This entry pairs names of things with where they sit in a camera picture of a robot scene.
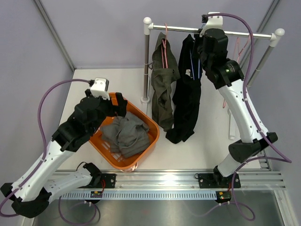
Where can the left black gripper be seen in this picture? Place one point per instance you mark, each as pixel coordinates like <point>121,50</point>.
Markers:
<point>121,104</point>

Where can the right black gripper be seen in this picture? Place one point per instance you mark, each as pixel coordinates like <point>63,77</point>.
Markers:
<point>199,38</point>

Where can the blue wire hanger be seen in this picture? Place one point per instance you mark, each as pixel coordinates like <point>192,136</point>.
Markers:
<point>195,67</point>

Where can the grey shorts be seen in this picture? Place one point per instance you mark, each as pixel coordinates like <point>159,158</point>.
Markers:
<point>126,135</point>

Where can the pink wire hanger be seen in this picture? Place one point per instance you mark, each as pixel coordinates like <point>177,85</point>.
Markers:
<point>164,49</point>
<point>239,50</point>

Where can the black shorts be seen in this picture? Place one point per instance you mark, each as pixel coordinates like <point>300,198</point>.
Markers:
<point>186,97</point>

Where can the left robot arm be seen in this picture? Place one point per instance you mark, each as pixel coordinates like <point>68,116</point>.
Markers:
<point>32,193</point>

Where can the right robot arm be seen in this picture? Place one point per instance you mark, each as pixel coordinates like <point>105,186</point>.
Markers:
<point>228,78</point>

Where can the olive green shorts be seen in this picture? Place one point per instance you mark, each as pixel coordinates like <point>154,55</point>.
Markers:
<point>161,80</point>

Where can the orange plastic laundry basket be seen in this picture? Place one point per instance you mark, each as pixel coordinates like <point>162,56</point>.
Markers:
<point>116,160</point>

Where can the white metal clothes rack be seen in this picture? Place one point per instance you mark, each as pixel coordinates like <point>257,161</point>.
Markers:
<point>148,26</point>

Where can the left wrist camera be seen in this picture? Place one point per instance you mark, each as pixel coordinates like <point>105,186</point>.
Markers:
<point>99,88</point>

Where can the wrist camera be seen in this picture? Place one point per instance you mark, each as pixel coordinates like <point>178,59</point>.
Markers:
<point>210,22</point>
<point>99,88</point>

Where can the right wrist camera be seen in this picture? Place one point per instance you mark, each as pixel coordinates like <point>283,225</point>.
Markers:
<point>210,22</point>

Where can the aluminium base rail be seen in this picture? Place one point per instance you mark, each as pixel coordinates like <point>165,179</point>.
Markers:
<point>176,180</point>

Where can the white slotted cable duct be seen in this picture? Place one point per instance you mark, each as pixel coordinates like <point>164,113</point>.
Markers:
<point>140,195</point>

